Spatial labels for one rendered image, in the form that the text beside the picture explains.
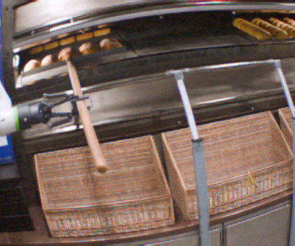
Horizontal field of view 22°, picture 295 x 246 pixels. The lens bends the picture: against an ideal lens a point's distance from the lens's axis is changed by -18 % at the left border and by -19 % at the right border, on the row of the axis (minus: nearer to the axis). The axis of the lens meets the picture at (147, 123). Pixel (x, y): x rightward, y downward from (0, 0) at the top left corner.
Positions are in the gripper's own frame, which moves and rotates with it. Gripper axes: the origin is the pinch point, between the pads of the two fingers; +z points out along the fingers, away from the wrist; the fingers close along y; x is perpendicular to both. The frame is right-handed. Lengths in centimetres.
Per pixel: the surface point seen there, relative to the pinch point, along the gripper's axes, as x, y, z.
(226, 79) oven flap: -75, 17, 69
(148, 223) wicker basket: -29, 60, 19
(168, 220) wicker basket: -26, 58, 27
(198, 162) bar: -15, 33, 39
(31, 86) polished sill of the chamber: -76, 3, -20
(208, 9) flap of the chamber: -60, -21, 64
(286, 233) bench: -21, 85, 85
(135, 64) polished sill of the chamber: -75, 4, 29
